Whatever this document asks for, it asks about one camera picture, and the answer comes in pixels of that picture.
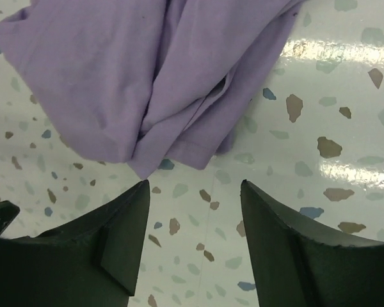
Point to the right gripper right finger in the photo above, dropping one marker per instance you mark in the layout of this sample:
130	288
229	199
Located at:
297	261

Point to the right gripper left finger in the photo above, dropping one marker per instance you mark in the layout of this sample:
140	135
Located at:
93	260

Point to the lilac polo shirt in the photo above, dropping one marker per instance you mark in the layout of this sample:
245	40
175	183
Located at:
141	81

